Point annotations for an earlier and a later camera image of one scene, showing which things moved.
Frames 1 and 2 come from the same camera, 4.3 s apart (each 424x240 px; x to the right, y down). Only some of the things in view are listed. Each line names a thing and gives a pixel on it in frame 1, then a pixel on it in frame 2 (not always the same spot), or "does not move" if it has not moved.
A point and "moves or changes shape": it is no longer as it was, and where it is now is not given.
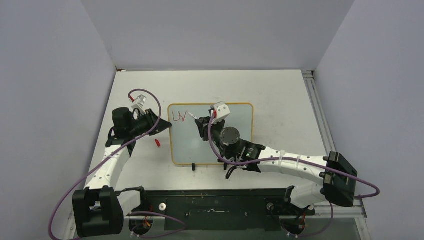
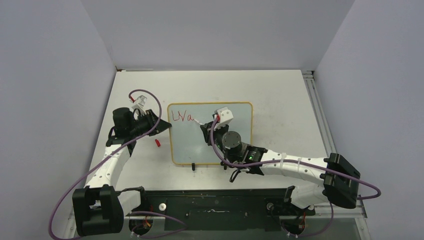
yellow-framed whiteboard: (187, 146) does not move
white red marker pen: (192, 115) moves or changes shape
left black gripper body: (145, 123) does not move
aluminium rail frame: (309, 78) does not move
